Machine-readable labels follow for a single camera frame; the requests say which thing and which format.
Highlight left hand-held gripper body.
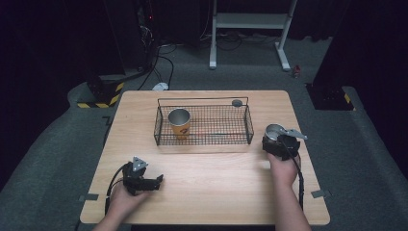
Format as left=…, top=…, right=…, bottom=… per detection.
left=122, top=156, right=152, bottom=196

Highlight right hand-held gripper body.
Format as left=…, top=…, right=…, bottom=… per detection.
left=274, top=127, right=309, bottom=162

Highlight plain steel cup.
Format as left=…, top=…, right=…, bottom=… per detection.
left=265, top=123, right=287, bottom=142

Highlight orange cup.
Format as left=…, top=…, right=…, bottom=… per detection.
left=167, top=108, right=191, bottom=141

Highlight black wire basket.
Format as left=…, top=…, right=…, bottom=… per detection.
left=153, top=96, right=255, bottom=147

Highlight person's left hand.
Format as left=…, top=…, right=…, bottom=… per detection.
left=108, top=185, right=151, bottom=220

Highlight person's right hand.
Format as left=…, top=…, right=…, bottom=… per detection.
left=267, top=151, right=302, bottom=190

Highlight grey tape strip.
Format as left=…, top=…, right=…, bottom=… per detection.
left=78, top=192, right=100, bottom=202
left=310, top=189, right=333, bottom=199

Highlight black yellow striped base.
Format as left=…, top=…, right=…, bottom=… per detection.
left=306, top=82, right=356, bottom=112
left=76, top=75, right=125, bottom=110

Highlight white metal stand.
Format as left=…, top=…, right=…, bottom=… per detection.
left=209, top=0, right=298, bottom=72

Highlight dark equipment rack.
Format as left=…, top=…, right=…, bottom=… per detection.
left=133, top=0, right=162, bottom=73

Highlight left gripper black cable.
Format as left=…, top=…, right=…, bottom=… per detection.
left=104, top=163, right=130, bottom=216

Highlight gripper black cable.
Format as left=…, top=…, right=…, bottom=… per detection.
left=282, top=140, right=306, bottom=212
left=104, top=163, right=130, bottom=216

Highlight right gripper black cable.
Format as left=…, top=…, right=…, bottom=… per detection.
left=282, top=140, right=306, bottom=212

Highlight black floor cables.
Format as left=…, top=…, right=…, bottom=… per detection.
left=137, top=30, right=244, bottom=91

